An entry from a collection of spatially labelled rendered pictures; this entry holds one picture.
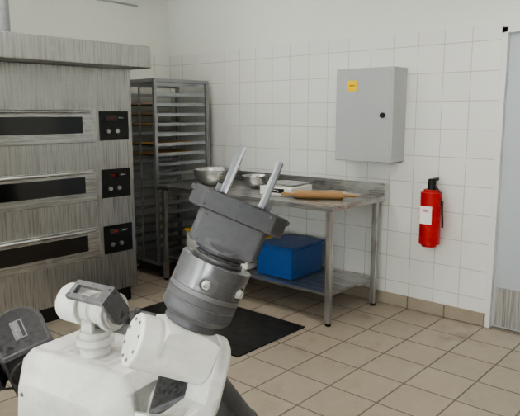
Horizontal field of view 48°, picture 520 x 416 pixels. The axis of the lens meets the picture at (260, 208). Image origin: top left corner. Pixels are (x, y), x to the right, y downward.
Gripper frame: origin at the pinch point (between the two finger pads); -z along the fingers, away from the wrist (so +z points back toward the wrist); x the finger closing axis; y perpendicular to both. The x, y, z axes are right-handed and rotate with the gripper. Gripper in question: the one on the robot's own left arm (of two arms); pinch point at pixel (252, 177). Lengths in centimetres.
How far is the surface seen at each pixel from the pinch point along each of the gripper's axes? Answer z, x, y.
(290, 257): 40, -42, 379
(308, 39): -131, 11, 426
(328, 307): 60, -78, 346
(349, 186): -29, -66, 404
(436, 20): -159, -70, 351
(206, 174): 7, 47, 436
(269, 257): 48, -28, 393
